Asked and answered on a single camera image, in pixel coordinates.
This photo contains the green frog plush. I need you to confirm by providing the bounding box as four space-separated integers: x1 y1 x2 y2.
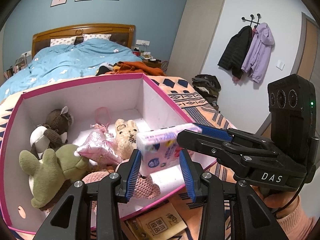
19 144 89 210

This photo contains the floral pink tissue pack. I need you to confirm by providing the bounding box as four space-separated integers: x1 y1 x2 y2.
136 123 202 176

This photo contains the pink satin drawstring pouch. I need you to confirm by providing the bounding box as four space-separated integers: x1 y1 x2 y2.
74 107 122 166

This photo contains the pink knitted bear plush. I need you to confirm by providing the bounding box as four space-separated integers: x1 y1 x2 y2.
82 158 161 199

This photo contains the beige tissue pack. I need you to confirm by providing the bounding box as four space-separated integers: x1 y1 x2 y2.
126 202 187 240

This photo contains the brown knitted monkey plush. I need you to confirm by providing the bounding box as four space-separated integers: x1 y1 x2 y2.
30 106 73 160

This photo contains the cream bunny plush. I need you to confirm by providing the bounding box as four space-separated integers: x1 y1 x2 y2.
115 119 138 160

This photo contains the right hand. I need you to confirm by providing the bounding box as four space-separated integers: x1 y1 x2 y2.
252 186 295 209

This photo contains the dark clothes pile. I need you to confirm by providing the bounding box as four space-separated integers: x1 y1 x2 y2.
191 74 221 110

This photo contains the orange patterned blanket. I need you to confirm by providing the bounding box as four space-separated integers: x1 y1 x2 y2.
0 76 238 240

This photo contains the lilac hoodie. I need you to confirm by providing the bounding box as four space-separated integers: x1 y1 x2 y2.
241 23 275 83

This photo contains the black jacket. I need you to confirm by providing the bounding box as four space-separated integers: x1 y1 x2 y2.
217 25 253 79

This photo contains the pink cardboard storage box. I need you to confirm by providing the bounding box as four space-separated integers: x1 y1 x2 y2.
0 73 218 235

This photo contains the wooden nightstand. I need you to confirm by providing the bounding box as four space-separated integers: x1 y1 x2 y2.
132 48 169 72

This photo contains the orange brown garment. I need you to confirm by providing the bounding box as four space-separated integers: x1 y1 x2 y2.
96 61 165 76

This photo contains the wooden headboard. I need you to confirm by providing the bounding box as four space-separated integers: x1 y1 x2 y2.
31 23 136 58

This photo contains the blue floral duvet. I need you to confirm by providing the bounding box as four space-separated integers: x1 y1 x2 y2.
1 38 142 100

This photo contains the right floral pillow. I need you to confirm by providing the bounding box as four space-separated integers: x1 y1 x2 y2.
82 34 112 41

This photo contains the floral pillow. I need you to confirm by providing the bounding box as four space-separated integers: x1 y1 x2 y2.
50 36 77 47
82 34 112 41

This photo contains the left floral pillow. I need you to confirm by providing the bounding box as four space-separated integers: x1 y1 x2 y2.
50 36 77 47

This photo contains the black tracking camera right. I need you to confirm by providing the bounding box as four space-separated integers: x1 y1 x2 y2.
267 74 316 166

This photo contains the black wall coat hook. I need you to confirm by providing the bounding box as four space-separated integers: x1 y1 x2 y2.
241 13 261 28

